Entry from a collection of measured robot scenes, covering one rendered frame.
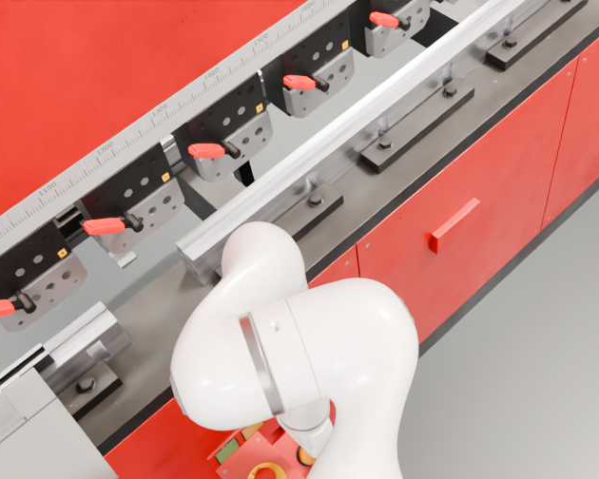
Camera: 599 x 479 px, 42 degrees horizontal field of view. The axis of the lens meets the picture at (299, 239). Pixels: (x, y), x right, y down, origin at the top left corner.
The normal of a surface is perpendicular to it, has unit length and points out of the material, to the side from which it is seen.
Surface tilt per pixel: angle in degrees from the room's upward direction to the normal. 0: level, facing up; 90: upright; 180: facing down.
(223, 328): 30
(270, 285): 64
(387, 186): 0
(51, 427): 0
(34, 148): 90
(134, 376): 0
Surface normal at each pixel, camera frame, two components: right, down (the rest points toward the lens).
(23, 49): 0.66, 0.57
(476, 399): -0.12, -0.56
